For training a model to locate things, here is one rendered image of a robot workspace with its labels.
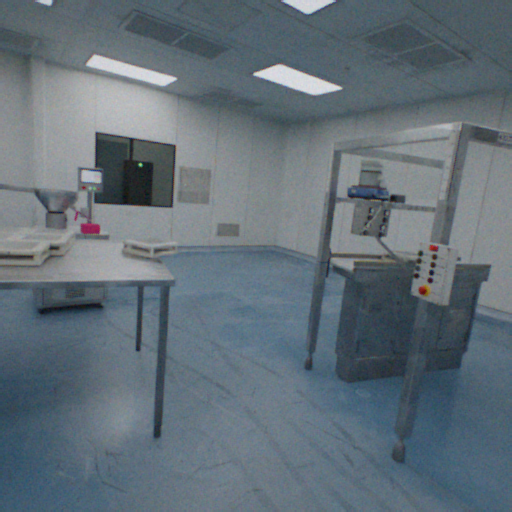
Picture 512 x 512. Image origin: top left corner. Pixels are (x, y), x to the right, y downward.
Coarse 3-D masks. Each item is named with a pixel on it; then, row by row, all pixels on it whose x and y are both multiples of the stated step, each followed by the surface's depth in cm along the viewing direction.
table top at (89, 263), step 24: (96, 240) 249; (120, 240) 259; (48, 264) 173; (72, 264) 178; (96, 264) 182; (120, 264) 187; (144, 264) 193; (0, 288) 141; (24, 288) 144; (48, 288) 148; (72, 288) 152
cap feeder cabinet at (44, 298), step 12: (36, 228) 341; (72, 228) 360; (84, 288) 343; (96, 288) 350; (36, 300) 322; (48, 300) 327; (60, 300) 333; (72, 300) 339; (84, 300) 345; (96, 300) 353
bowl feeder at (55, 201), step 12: (36, 192) 327; (48, 192) 324; (60, 192) 328; (72, 192) 358; (48, 204) 331; (60, 204) 334; (48, 216) 337; (60, 216) 340; (48, 228) 345; (60, 228) 342
